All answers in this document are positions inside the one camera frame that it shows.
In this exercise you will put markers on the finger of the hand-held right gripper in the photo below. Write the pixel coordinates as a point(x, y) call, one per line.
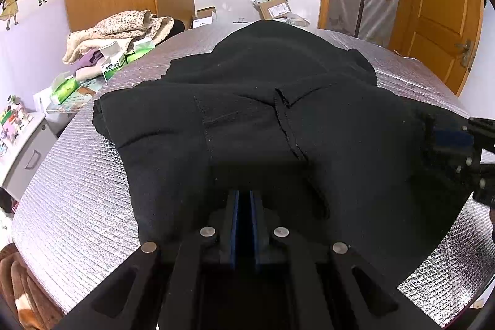
point(452, 140)
point(483, 179)

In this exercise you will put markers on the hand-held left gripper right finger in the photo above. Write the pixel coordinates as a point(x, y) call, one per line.
point(255, 233)

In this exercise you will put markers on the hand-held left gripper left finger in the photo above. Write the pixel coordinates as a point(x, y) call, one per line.
point(234, 233)

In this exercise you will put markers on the black pants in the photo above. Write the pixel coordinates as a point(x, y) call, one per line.
point(251, 102)

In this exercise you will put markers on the wooden door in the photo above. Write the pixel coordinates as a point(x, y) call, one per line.
point(437, 5)

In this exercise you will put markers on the silver foil mat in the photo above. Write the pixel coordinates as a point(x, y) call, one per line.
point(77, 198)

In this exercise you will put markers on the clear plastic packet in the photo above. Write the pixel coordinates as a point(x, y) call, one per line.
point(299, 21)

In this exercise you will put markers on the green white medicine box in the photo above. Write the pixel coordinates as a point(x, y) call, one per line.
point(114, 68)

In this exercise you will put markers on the printed folding table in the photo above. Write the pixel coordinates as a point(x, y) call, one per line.
point(77, 100)

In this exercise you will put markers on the green tissue pack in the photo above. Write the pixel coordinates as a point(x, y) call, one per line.
point(65, 88)
point(140, 49)

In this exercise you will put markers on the black hat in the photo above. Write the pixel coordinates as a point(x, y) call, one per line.
point(180, 28)

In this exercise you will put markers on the white box with black label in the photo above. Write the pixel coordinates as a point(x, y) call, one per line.
point(205, 18)

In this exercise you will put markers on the brown blanket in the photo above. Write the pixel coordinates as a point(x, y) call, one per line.
point(23, 283)

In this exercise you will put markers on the beige folded cloth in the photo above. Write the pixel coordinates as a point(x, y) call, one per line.
point(87, 73)

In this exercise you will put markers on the brown cardboard box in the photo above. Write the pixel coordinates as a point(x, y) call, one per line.
point(276, 9)

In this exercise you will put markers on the grey drawer cabinet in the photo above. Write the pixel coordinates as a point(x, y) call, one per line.
point(27, 160)

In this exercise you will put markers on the white open carton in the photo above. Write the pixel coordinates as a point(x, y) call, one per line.
point(111, 51)

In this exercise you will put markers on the purple folded cloth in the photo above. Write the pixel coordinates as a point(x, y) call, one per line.
point(87, 61)

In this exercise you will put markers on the pile of folded blankets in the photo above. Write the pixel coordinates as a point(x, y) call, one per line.
point(123, 22)

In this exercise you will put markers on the group of cosmetic bottles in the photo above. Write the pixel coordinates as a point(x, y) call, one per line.
point(11, 121)

